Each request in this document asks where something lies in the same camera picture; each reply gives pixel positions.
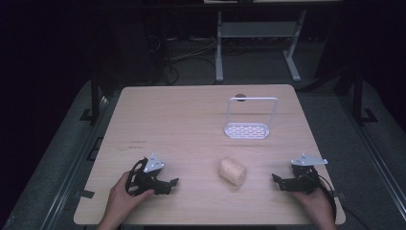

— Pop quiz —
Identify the person's left hand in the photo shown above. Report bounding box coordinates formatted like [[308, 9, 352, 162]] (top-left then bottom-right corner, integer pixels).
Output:
[[106, 171, 156, 224]]

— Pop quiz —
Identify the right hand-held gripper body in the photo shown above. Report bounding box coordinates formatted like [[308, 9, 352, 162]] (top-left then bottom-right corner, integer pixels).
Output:
[[288, 152, 329, 196]]

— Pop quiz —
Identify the person's right hand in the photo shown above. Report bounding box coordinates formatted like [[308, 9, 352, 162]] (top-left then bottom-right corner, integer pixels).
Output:
[[290, 187, 336, 224]]

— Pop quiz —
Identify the beige cylindrical sponge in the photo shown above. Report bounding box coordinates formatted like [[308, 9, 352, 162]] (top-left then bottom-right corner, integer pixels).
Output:
[[217, 155, 248, 187]]

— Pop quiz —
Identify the white metal rack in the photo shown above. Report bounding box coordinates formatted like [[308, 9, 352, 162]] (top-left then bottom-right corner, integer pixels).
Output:
[[223, 96, 279, 140]]

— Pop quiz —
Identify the bundle of floor cables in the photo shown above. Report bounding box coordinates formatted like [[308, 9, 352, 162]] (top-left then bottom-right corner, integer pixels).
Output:
[[147, 34, 218, 86]]

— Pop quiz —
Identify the black metal post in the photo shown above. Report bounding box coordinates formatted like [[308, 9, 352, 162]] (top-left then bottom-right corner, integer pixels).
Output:
[[350, 71, 379, 126], [79, 75, 102, 124]]

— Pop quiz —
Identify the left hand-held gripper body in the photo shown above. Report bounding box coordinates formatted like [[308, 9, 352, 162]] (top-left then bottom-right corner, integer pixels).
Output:
[[127, 152, 166, 196]]

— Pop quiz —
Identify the white metal desk frame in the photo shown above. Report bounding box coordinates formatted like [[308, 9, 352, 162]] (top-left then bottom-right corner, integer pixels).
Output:
[[214, 9, 308, 83]]

